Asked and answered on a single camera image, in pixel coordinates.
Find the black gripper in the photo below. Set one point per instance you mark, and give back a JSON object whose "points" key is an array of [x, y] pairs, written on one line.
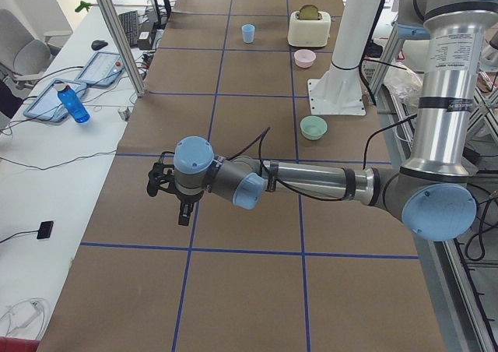
{"points": [[187, 199]]}

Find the light blue cup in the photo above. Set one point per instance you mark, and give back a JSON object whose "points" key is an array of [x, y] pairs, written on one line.
{"points": [[248, 32]]}

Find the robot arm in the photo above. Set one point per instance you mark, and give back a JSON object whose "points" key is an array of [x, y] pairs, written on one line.
{"points": [[428, 193]]}

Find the small black box device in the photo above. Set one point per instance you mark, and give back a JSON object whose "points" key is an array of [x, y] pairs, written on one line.
{"points": [[45, 230]]}

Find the blue water bottle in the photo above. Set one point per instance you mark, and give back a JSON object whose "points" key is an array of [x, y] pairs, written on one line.
{"points": [[72, 103]]}

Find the green bowl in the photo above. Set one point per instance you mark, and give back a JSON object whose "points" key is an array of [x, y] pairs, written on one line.
{"points": [[313, 127]]}

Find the teach pendant far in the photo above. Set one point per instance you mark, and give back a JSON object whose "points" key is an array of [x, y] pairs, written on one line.
{"points": [[102, 69]]}

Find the teach pendant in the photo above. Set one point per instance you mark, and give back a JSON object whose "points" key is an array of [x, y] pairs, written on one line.
{"points": [[102, 69], [48, 107]]}

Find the teach pendant near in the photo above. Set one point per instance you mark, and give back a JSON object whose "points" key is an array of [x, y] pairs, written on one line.
{"points": [[48, 107]]}

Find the black computer mouse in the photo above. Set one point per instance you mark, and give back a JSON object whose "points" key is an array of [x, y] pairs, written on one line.
{"points": [[98, 44]]}

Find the pink bowl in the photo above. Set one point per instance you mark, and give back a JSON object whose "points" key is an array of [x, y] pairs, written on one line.
{"points": [[304, 58]]}

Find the black keyboard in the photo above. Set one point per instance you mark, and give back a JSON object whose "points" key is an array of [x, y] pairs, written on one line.
{"points": [[130, 24]]}

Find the cream toaster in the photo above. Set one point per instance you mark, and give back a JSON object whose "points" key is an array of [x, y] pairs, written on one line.
{"points": [[309, 33]]}

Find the grey office chair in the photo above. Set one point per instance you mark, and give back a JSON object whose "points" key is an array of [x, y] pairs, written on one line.
{"points": [[23, 57]]}

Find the toast slice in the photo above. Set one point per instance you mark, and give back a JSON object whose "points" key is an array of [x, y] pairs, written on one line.
{"points": [[309, 12]]}

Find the plastic bag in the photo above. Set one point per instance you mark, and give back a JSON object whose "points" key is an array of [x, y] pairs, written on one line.
{"points": [[405, 86]]}

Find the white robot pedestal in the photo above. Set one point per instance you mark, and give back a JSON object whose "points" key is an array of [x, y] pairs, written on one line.
{"points": [[338, 91]]}

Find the aluminium frame post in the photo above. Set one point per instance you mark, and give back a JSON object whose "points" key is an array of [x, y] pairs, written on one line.
{"points": [[110, 17]]}

